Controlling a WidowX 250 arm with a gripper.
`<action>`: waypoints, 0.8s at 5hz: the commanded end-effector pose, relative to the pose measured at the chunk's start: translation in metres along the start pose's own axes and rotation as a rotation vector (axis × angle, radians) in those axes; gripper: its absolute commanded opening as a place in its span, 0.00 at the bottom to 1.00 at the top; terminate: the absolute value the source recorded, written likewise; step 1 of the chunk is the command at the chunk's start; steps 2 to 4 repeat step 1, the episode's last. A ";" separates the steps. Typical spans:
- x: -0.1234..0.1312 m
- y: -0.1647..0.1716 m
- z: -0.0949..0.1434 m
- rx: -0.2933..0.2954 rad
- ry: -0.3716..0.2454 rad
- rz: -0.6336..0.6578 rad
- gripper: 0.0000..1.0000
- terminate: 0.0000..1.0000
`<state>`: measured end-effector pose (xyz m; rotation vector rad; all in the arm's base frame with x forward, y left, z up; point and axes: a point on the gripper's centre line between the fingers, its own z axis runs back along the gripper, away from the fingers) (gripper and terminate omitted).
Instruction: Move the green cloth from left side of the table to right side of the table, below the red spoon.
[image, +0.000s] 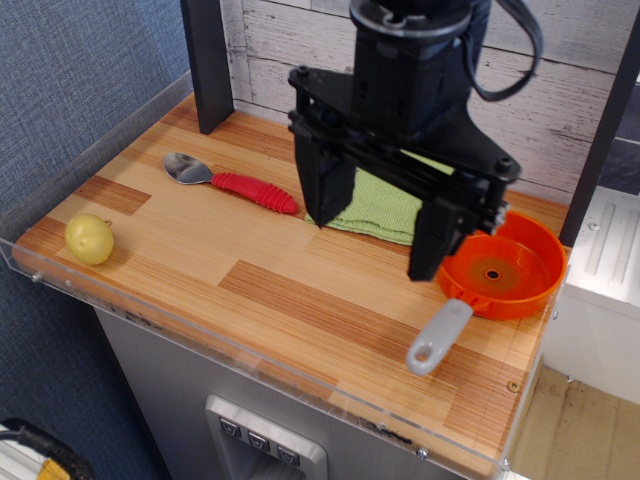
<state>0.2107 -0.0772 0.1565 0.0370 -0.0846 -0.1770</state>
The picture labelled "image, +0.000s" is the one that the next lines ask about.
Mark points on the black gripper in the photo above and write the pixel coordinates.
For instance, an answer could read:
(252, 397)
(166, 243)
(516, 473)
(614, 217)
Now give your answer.
(402, 115)

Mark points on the green cloth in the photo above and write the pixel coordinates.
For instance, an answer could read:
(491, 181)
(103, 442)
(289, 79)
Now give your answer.
(380, 210)

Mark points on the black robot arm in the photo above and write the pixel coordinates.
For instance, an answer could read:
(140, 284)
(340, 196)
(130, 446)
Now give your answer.
(415, 12)

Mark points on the white toy sink unit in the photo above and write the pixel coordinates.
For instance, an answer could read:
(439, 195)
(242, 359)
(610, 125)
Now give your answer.
(593, 336)

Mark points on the grey toy fridge cabinet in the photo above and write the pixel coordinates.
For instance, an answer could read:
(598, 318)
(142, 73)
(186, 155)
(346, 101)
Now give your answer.
(171, 384)

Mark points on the silver dispenser button panel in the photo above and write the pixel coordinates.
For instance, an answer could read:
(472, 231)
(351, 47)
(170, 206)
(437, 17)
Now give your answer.
(265, 442)

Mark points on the yellow toy potato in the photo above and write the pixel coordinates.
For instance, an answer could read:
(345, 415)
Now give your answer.
(89, 239)

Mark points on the clear acrylic table guard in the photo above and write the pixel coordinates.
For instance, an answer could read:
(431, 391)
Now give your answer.
(321, 314)

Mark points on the yellow object bottom corner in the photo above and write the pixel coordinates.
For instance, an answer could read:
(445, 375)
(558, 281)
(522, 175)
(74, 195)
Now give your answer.
(51, 470)

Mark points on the orange pot grey handle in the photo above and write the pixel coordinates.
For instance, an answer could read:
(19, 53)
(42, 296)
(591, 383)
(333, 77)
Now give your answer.
(506, 276)

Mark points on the red handled metal spoon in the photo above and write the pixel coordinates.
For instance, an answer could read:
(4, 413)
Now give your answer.
(187, 170)

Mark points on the dark left frame post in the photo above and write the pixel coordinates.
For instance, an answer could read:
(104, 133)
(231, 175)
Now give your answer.
(207, 51)

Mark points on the dark frame post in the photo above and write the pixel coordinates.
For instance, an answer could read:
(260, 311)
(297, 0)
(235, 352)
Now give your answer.
(207, 51)
(612, 114)

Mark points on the dark right frame post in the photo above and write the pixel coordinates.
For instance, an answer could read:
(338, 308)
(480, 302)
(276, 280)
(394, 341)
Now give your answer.
(612, 114)

